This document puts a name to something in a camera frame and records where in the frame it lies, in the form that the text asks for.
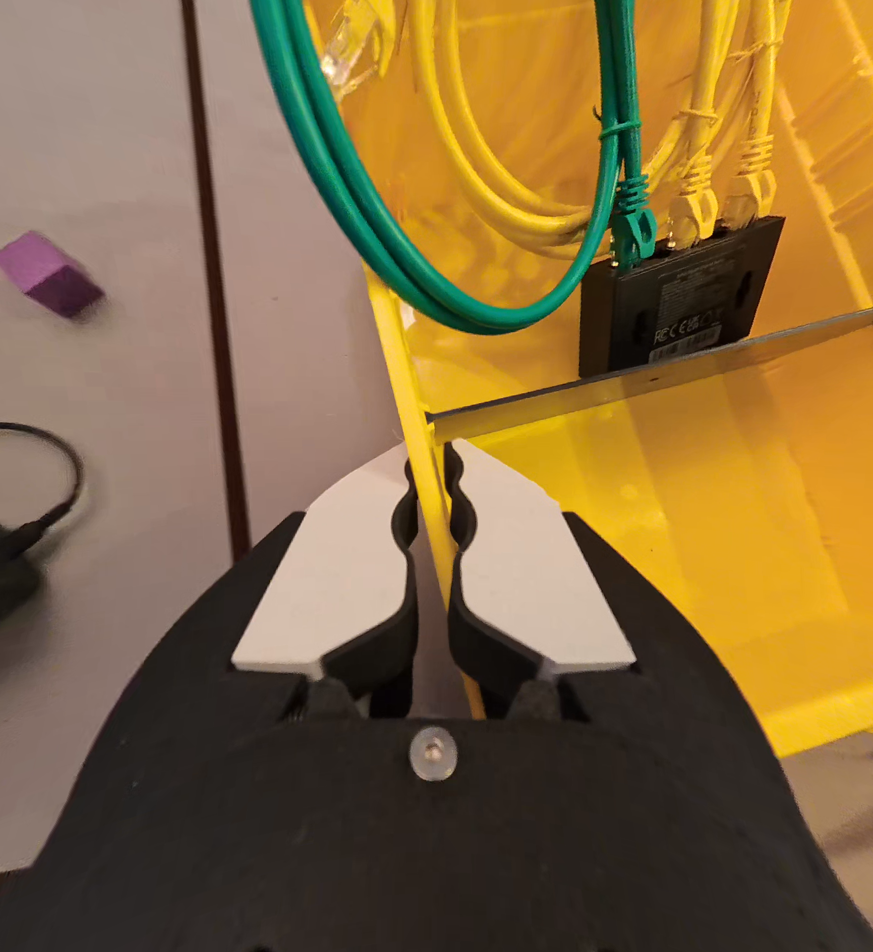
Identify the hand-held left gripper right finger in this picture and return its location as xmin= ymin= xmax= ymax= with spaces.
xmin=442 ymin=437 xmax=638 ymax=694

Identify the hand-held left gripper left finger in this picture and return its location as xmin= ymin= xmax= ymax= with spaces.
xmin=232 ymin=442 xmax=419 ymax=700

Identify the yellow plastic bin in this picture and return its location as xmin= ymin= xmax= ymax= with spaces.
xmin=302 ymin=0 xmax=873 ymax=760

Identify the black network switch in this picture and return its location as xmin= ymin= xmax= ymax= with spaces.
xmin=579 ymin=216 xmax=787 ymax=379

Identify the grey metal divider strip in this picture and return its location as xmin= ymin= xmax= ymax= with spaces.
xmin=427 ymin=296 xmax=873 ymax=445

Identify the purple block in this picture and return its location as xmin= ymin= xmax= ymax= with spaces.
xmin=0 ymin=229 xmax=106 ymax=321

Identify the thin black cable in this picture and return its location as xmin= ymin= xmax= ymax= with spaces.
xmin=0 ymin=421 xmax=86 ymax=555

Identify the green ethernet cable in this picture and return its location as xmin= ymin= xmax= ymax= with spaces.
xmin=249 ymin=0 xmax=660 ymax=336

